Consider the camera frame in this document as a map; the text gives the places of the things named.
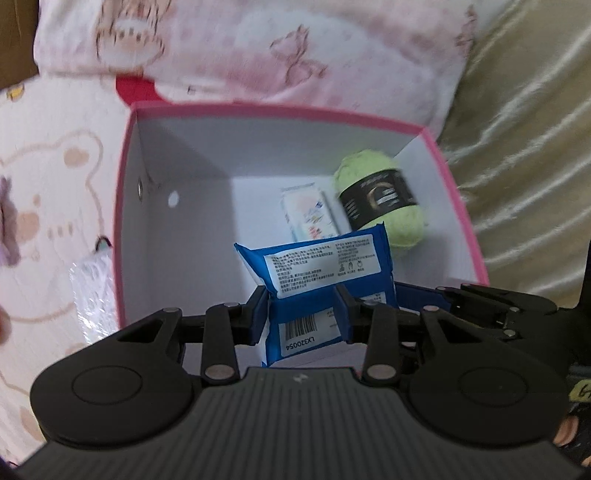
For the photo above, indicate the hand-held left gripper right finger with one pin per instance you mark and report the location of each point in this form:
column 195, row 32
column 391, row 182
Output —
column 344, row 318

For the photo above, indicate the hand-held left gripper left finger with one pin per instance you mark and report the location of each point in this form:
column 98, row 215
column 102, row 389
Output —
column 261, row 318

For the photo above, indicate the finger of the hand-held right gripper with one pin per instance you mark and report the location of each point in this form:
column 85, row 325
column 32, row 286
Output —
column 422, row 300

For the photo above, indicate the green yarn ball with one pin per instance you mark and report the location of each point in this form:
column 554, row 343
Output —
column 397, row 217

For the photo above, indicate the pink cardboard box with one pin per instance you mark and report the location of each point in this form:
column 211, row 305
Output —
column 184, row 258

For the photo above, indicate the white tissue pack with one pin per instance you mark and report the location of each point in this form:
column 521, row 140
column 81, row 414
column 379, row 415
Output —
column 309, row 214

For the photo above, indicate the clear plastic bag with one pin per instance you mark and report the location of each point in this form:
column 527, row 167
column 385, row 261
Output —
column 92, row 295

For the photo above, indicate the golden satin cloth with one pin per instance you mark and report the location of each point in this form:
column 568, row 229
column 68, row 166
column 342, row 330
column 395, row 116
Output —
column 521, row 161

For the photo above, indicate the bear printed bed sheet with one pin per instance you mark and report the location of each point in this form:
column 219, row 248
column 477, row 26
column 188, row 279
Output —
column 51, row 194

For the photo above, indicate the pink printed pillow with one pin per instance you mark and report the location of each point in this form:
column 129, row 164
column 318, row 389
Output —
column 277, row 46

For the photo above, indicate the brown cardboard box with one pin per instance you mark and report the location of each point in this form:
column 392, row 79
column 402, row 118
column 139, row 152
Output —
column 16, row 41

